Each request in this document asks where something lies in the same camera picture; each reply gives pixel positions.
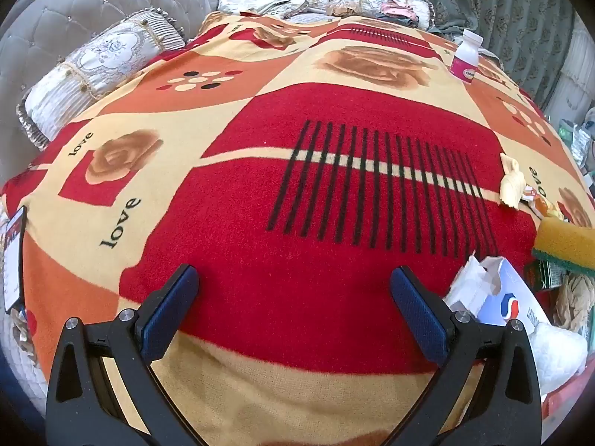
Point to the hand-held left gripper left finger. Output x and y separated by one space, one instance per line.
169 309

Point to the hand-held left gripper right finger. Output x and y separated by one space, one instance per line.
418 316

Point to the white medicine box hexagon logo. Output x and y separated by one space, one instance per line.
506 288

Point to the beige paper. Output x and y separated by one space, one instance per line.
576 297

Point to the yellow green sponge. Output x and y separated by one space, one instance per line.
565 241

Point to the orange snack wrapper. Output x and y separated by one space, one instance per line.
541 202

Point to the black-edged smartphone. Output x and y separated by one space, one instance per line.
14 265

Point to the red plastic stool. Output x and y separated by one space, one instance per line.
565 397

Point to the silver foil bag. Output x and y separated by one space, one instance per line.
578 146

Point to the printed rose blanket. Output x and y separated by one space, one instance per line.
279 102

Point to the striped embroidered bolster pillow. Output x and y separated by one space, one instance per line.
93 65

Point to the white bottle pink label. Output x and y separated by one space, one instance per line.
465 62

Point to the lace-covered standing air conditioner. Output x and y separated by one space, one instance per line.
569 83

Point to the pink grey clothes pile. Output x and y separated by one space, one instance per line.
399 11

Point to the grey tufted sofa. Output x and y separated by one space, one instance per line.
69 9

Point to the brown ruffled cloth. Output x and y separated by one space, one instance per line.
344 8

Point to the green patterned curtain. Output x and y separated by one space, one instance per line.
511 9

